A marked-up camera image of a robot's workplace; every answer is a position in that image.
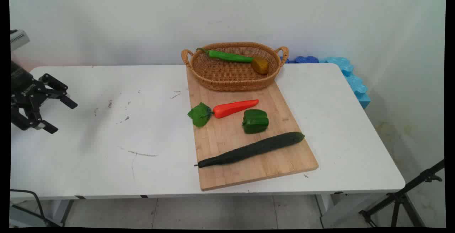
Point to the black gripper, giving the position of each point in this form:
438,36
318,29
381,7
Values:
25,87

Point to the white table leg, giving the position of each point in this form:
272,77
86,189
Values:
327,208
62,210

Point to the woven wicker basket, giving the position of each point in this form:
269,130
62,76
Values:
227,78

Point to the orange carrot with green leaves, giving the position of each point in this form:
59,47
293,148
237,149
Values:
231,109

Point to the green chili pepper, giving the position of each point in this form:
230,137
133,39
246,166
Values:
227,56

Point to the dark green cucumber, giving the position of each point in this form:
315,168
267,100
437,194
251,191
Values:
249,150

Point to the green bell pepper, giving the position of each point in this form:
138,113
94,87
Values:
255,122

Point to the wooden cutting board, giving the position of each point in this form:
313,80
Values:
249,171

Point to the light blue foam mat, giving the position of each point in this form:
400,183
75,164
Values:
355,84

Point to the black tripod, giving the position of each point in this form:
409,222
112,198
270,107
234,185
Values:
400,197

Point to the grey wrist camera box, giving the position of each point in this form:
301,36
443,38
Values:
19,39

